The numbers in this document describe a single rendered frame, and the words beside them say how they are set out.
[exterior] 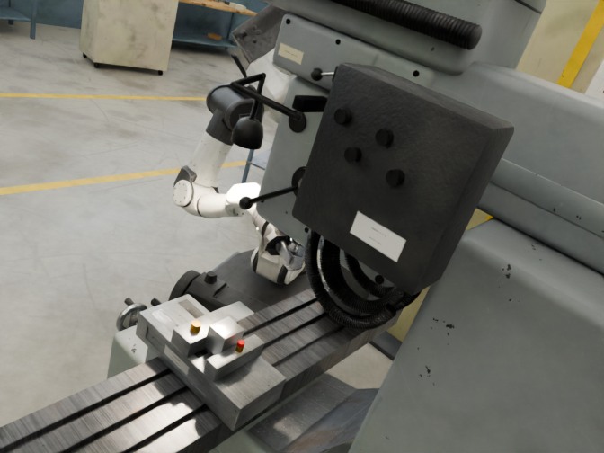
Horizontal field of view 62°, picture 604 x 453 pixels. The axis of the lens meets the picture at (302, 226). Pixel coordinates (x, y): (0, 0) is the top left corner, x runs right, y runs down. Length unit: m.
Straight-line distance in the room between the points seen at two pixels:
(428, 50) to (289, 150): 0.34
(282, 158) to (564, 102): 0.52
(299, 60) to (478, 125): 0.50
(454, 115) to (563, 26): 2.15
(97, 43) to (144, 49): 0.61
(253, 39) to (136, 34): 5.76
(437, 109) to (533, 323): 0.31
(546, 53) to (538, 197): 1.92
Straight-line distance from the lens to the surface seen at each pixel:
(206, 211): 1.44
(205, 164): 1.48
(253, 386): 1.13
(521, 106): 0.79
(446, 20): 0.78
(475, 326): 0.73
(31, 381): 2.48
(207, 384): 1.13
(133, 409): 1.14
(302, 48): 0.96
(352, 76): 0.60
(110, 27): 7.10
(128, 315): 1.78
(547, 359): 0.72
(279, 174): 1.03
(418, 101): 0.56
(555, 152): 0.78
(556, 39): 2.67
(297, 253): 1.15
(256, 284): 2.22
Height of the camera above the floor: 1.80
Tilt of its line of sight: 26 degrees down
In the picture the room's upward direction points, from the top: 18 degrees clockwise
